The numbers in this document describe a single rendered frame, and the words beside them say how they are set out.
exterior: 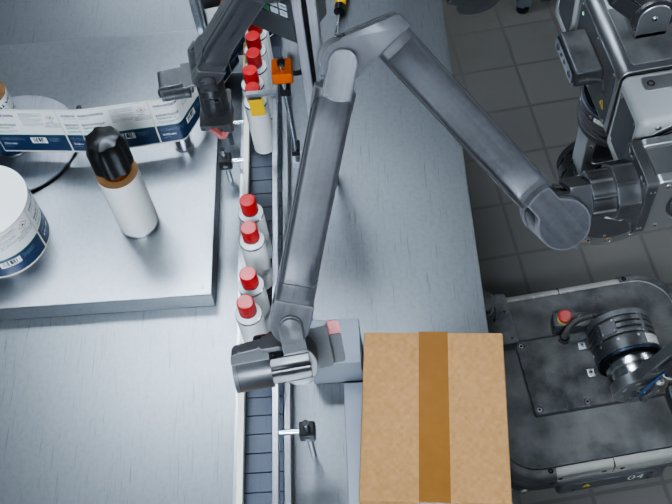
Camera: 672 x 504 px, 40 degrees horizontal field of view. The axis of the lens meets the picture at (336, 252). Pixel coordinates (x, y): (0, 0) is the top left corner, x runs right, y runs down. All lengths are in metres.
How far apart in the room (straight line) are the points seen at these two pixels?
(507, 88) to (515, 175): 2.16
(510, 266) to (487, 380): 1.46
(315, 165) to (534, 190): 0.31
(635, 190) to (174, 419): 1.03
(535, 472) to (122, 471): 1.08
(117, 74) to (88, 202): 0.40
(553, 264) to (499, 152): 1.74
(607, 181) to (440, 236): 0.77
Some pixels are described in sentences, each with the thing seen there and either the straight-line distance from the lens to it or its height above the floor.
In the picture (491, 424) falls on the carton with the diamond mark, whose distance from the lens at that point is 1.57.
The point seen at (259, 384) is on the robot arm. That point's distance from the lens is 1.40.
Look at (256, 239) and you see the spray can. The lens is 1.84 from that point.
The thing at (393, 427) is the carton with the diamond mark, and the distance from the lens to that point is 1.56.
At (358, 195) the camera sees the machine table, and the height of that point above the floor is 0.83.
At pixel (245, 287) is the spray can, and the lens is 1.78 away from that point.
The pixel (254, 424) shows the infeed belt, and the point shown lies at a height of 0.88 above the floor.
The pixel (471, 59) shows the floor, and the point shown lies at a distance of 3.58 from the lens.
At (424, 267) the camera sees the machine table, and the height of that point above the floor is 0.83.
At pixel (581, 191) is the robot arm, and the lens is 1.37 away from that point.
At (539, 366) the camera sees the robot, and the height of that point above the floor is 0.26.
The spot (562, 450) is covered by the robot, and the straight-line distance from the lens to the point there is 2.52.
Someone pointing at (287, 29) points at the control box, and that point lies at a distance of 1.82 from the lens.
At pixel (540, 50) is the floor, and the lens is 3.63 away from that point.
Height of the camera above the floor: 2.57
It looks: 57 degrees down
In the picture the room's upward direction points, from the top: 8 degrees counter-clockwise
